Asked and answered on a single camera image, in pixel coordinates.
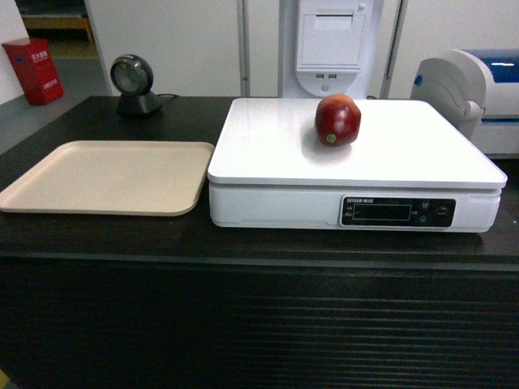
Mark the black barcode scanner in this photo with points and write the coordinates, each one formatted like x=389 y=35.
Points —
x=133 y=77

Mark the black checkout counter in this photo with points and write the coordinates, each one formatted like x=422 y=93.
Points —
x=92 y=301

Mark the beige plastic tray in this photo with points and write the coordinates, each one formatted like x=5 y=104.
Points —
x=130 y=178

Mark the red fire extinguisher box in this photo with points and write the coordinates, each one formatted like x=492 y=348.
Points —
x=35 y=70

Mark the white electronic scale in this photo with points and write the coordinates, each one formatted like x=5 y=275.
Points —
x=408 y=170

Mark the dark red mango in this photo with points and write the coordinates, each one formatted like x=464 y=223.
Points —
x=337 y=120

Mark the white blue label printer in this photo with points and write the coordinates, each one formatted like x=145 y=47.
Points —
x=476 y=90

